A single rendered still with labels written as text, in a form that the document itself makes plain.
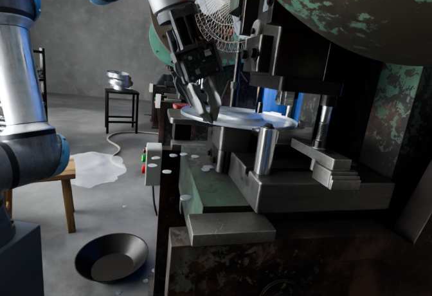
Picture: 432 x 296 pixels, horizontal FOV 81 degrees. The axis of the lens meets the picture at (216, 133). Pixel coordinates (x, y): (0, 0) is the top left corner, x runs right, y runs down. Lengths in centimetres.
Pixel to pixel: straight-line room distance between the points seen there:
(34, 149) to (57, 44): 686
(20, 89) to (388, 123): 86
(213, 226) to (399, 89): 48
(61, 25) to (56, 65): 97
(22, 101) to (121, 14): 665
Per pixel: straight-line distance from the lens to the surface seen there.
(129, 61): 723
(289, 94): 66
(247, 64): 65
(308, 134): 65
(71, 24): 752
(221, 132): 59
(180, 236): 44
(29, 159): 75
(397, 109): 67
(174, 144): 85
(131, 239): 140
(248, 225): 45
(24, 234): 81
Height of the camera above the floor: 88
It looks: 13 degrees down
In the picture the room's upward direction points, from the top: 6 degrees clockwise
